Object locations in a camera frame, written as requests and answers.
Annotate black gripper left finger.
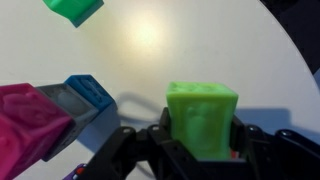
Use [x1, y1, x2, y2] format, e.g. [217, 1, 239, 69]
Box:
[81, 106, 201, 180]

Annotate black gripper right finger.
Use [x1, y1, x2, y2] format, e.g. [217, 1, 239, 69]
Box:
[231, 114, 320, 180]

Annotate light green block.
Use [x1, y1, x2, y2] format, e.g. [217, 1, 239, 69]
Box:
[165, 81, 240, 161]

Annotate magenta block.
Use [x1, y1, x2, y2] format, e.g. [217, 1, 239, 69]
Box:
[0, 82, 76, 180]

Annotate grey block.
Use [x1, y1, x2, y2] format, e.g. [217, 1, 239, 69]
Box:
[35, 83, 101, 163]

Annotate blue block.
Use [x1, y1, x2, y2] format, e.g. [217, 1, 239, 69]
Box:
[63, 74, 118, 113]

